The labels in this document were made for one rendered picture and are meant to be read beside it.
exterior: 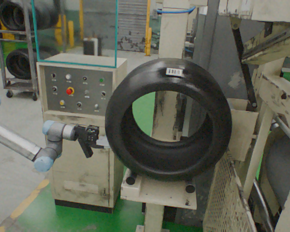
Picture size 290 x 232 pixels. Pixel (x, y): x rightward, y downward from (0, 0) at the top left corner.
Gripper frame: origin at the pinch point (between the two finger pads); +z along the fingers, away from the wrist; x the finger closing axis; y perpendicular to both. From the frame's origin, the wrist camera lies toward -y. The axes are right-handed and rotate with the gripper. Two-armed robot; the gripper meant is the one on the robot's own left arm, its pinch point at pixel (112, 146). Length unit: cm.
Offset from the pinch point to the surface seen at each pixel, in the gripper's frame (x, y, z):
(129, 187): -11.1, -13.4, 12.8
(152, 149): 14.0, -5.1, 19.5
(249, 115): 19, 25, 64
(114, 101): -9.8, 27.8, -0.3
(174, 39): 26, 53, 18
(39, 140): 158, -117, -122
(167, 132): 25.8, 1.4, 26.4
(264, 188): 44, -33, 103
